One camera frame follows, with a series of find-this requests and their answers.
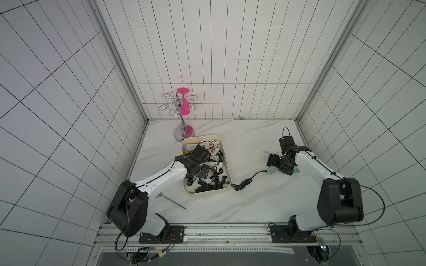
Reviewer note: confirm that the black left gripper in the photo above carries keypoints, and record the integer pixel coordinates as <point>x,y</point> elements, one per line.
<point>204,172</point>

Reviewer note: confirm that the metal tongs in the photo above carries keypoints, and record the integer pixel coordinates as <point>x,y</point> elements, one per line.
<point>170,200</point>

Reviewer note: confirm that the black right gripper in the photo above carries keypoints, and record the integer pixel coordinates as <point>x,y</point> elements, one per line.
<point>275,161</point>

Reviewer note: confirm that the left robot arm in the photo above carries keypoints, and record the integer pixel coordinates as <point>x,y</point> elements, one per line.
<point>129,209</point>

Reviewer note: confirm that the aluminium mounting rail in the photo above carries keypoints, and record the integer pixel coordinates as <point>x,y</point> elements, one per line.
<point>226,237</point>

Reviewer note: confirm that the cream plastic storage tray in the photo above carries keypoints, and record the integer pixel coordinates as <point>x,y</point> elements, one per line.
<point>219,171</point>

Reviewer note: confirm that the small mint glue gun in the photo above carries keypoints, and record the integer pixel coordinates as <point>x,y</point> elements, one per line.
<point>206,181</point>

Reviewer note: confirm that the chrome cup holder stand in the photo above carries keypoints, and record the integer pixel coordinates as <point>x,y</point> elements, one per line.
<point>174,110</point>

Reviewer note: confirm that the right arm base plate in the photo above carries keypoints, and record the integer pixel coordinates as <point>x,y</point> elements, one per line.
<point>289,234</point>

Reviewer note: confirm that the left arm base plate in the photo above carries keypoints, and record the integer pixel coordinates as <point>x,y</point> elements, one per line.
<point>170,234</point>

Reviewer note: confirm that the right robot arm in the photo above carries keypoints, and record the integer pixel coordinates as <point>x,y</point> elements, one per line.
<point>339,199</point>

